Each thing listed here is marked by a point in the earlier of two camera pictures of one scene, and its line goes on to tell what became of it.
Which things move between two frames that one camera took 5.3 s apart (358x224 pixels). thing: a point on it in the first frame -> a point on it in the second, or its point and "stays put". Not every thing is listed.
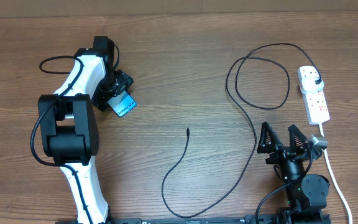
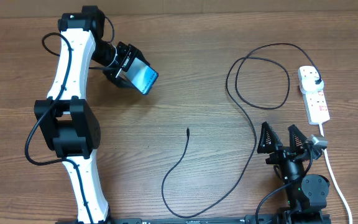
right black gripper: x=282 y=152 stays put
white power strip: x=314 y=101 stays put
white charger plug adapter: x=311 y=84 stays put
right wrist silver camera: x=323 y=144 stays put
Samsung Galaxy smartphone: x=122 y=104 -> x=140 y=74
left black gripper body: x=114 y=83 -> x=124 y=58
